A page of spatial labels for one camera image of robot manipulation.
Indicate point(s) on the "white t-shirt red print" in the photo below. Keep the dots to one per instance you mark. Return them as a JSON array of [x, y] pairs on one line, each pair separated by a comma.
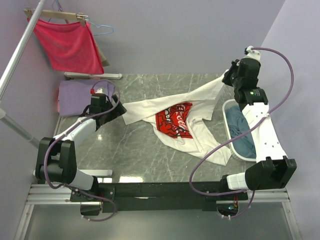
[[178, 120]]

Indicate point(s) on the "metal clothes rack pole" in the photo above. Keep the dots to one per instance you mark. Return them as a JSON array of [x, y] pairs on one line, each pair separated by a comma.
[[20, 91]]

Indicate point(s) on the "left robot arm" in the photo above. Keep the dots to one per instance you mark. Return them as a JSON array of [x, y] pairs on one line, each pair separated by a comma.
[[56, 157]]

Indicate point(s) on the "aluminium rail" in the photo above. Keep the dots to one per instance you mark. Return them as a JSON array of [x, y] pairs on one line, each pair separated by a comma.
[[42, 194]]

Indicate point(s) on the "white laundry basket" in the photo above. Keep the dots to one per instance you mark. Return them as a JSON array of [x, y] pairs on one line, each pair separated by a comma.
[[227, 104]]

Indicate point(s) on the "white rack foot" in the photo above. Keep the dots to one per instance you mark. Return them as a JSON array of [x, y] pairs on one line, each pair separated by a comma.
[[108, 76], [93, 172]]

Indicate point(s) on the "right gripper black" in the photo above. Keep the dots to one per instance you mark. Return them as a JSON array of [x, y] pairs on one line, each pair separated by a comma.
[[226, 79]]

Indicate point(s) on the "blue wire hanger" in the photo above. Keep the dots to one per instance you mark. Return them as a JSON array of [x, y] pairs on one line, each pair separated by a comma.
[[56, 5]]

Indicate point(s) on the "blue-grey t-shirt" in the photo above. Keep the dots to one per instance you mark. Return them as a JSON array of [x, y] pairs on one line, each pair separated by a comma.
[[237, 125]]

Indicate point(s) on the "folded purple t-shirt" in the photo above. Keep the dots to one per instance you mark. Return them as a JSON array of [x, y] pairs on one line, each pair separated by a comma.
[[75, 95]]

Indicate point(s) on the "white rack foot rear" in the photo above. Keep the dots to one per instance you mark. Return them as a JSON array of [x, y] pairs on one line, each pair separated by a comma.
[[108, 76]]

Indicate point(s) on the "black base beam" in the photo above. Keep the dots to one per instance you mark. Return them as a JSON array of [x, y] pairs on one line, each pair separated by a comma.
[[160, 196]]

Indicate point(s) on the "red towel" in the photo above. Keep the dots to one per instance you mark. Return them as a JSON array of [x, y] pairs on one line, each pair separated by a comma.
[[69, 47]]

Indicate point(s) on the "wooden clip hanger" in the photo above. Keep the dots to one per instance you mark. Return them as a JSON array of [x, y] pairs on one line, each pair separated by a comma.
[[35, 14]]

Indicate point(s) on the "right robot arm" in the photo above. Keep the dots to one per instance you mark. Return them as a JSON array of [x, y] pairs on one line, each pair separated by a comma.
[[273, 168]]

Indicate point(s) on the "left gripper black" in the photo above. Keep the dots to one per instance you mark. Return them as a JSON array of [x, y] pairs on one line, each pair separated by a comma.
[[117, 111]]

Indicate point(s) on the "white rack foot front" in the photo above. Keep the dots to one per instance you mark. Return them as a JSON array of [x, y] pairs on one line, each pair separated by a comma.
[[93, 172]]

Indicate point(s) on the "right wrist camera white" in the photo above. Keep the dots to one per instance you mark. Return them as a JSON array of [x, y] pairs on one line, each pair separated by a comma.
[[252, 53]]

